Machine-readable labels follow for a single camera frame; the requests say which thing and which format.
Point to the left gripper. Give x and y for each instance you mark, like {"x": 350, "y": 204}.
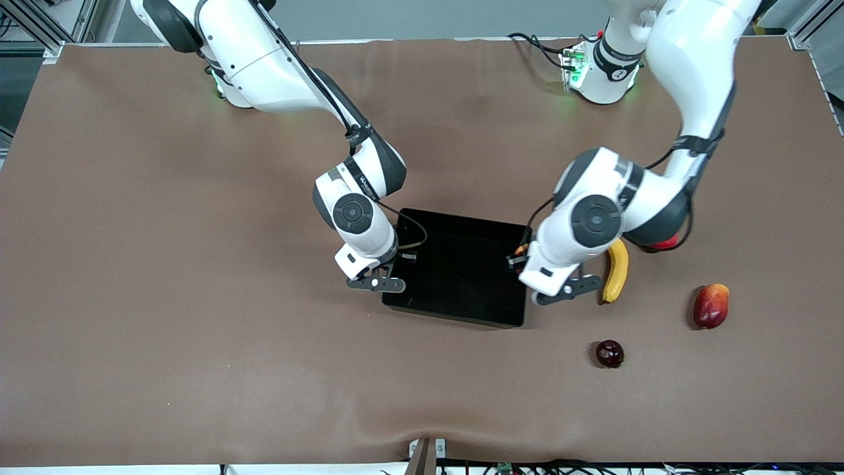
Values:
{"x": 516, "y": 260}

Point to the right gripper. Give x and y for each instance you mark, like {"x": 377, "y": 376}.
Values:
{"x": 403, "y": 253}

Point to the black plastic box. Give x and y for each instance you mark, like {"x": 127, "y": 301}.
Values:
{"x": 461, "y": 284}

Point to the yellow banana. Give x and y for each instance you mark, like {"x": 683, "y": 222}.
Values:
{"x": 616, "y": 274}

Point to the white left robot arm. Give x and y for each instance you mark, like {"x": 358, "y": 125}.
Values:
{"x": 692, "y": 66}

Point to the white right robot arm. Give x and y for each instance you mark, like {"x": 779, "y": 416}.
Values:
{"x": 264, "y": 66}

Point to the dark purple mangosteen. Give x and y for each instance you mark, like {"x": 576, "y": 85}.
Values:
{"x": 610, "y": 354}

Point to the red pomegranate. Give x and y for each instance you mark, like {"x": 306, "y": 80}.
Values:
{"x": 663, "y": 244}

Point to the red yellow mango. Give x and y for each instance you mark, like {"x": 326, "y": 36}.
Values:
{"x": 711, "y": 307}

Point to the small green circuit board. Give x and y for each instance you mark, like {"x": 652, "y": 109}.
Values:
{"x": 504, "y": 468}

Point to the brown table cover sheet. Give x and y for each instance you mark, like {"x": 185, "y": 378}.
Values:
{"x": 198, "y": 264}

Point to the metal bracket with brown post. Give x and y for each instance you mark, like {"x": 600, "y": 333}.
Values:
{"x": 427, "y": 458}

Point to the aluminium frame profile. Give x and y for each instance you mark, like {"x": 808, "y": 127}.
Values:
{"x": 39, "y": 23}
{"x": 814, "y": 23}

